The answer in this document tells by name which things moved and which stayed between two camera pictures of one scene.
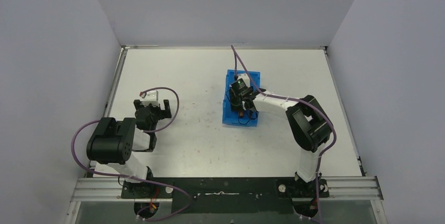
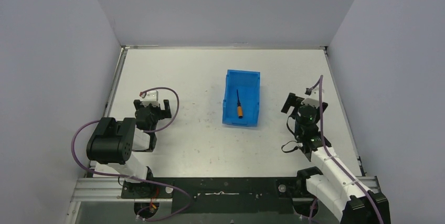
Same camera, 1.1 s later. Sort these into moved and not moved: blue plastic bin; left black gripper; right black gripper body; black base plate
Moved: right black gripper body
Not moved: black base plate; left black gripper; blue plastic bin
